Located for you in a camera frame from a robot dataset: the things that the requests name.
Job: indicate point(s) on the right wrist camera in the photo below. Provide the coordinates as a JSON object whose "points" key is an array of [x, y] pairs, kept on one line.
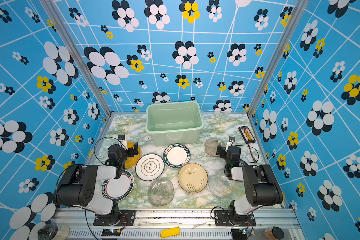
{"points": [[231, 141]]}

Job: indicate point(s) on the large white red-rimmed plate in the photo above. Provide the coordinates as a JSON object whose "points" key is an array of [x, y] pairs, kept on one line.
{"points": [[118, 189]]}

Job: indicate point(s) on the yellow polka dot plate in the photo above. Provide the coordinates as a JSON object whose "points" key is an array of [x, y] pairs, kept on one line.
{"points": [[131, 161]]}

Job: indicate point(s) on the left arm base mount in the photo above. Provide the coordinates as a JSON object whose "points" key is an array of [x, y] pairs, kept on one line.
{"points": [[120, 218]]}

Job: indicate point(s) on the clear tape roll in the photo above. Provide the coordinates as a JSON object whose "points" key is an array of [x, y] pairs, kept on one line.
{"points": [[53, 232]]}

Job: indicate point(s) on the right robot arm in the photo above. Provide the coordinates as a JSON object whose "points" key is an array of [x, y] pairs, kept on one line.
{"points": [[261, 186]]}

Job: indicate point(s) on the small white green-rimmed plate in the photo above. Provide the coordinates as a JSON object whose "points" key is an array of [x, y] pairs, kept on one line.
{"points": [[149, 167]]}

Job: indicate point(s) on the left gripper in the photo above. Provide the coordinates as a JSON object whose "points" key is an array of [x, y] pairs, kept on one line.
{"points": [[132, 149]]}

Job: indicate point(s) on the clear glass plate back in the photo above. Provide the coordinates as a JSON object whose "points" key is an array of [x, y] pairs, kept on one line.
{"points": [[211, 146]]}

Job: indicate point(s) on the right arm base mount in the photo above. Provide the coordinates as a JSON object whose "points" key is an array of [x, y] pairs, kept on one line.
{"points": [[225, 218]]}

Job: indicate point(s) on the clear glass plate front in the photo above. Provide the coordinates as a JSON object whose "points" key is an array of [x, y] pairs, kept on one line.
{"points": [[161, 192]]}

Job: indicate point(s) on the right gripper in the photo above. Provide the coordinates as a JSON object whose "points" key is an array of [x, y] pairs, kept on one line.
{"points": [[223, 151]]}

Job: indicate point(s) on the white teal lettered plate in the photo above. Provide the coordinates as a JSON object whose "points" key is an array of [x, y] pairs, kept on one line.
{"points": [[176, 156]]}

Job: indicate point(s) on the clear glass plate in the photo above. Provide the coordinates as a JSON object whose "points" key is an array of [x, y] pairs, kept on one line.
{"points": [[220, 186], [161, 192], [211, 146]]}

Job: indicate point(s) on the mint green plastic bin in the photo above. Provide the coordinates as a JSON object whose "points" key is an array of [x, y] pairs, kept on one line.
{"points": [[174, 123]]}

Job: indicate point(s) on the brown jar black lid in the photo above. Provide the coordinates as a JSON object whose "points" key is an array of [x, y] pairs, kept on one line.
{"points": [[273, 233]]}

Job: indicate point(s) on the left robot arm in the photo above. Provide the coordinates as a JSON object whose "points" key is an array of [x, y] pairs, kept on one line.
{"points": [[98, 188]]}

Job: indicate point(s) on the yellow plastic block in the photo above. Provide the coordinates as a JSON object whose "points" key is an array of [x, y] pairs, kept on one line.
{"points": [[170, 232]]}

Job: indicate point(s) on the beige ceramic plate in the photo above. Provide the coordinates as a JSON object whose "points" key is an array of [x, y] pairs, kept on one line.
{"points": [[193, 178]]}

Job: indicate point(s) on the aluminium front rail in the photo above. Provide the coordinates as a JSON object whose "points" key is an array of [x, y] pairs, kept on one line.
{"points": [[193, 224]]}

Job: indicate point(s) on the clear glass plate right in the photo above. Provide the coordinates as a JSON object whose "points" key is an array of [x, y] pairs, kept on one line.
{"points": [[220, 186]]}

